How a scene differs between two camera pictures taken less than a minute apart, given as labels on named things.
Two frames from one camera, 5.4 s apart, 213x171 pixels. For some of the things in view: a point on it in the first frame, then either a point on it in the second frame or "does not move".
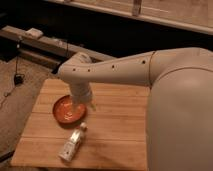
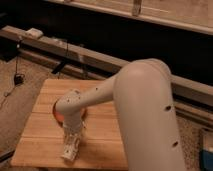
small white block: x=34 y=33 does not move
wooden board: x=116 y=134 does not move
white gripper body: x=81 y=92 to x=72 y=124
